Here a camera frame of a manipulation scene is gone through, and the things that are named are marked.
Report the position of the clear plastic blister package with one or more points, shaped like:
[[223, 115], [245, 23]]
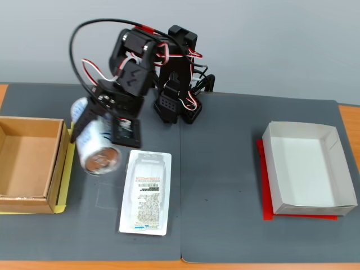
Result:
[[146, 197]]

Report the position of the red paper sheet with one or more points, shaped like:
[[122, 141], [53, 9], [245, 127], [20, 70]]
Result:
[[267, 202]]

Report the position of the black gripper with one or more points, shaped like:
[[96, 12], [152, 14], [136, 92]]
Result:
[[119, 102]]

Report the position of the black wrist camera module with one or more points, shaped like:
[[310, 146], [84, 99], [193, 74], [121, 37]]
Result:
[[126, 132]]

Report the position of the yellow paper sheet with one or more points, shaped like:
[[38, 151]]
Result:
[[67, 168]]

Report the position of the grey table mat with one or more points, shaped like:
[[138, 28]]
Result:
[[84, 213], [225, 154]]

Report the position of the white blue drink can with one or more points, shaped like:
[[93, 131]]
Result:
[[94, 136]]

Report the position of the brown cardboard box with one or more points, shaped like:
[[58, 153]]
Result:
[[28, 157]]

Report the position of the white cardboard box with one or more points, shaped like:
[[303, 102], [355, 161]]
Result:
[[303, 168]]

